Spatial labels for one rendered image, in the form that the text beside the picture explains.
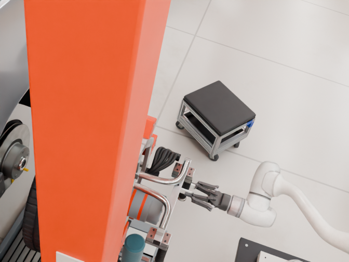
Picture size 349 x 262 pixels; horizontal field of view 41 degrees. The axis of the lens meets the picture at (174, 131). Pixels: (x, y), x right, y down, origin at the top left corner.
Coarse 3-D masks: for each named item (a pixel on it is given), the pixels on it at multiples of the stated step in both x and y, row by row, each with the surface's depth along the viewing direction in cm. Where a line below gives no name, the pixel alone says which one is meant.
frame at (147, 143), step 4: (144, 140) 183; (148, 140) 186; (152, 140) 203; (144, 144) 182; (148, 144) 194; (152, 144) 206; (144, 148) 183; (148, 148) 206; (140, 152) 179; (148, 152) 208; (140, 156) 182; (144, 156) 211; (148, 156) 211; (144, 160) 213; (148, 160) 216; (140, 164) 218; (144, 164) 215; (148, 164) 220; (144, 168) 217; (140, 180) 219; (128, 216) 218
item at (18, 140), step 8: (8, 128) 189; (16, 128) 192; (24, 128) 201; (8, 136) 187; (16, 136) 195; (24, 136) 204; (0, 144) 184; (8, 144) 190; (16, 144) 196; (24, 144) 207; (0, 152) 185; (8, 152) 192; (16, 152) 192; (24, 152) 198; (0, 160) 187; (8, 160) 191; (16, 160) 192; (0, 168) 190; (8, 168) 191; (16, 168) 195; (8, 176) 194; (16, 176) 197; (8, 184) 205
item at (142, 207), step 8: (136, 192) 191; (136, 200) 189; (144, 200) 189; (152, 200) 190; (128, 208) 190; (136, 208) 189; (144, 208) 189; (152, 208) 189; (160, 208) 189; (136, 216) 191; (144, 216) 190; (152, 216) 190
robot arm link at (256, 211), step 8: (248, 200) 204; (256, 200) 202; (264, 200) 202; (248, 208) 201; (256, 208) 201; (264, 208) 201; (272, 208) 204; (240, 216) 203; (248, 216) 201; (256, 216) 201; (264, 216) 201; (272, 216) 201; (256, 224) 202; (264, 224) 201; (272, 224) 202
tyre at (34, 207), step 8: (32, 184) 166; (32, 192) 166; (32, 200) 166; (32, 208) 167; (24, 216) 170; (32, 216) 168; (24, 224) 171; (32, 224) 170; (24, 232) 173; (32, 232) 172; (24, 240) 177; (32, 240) 175; (32, 248) 183; (40, 248) 179
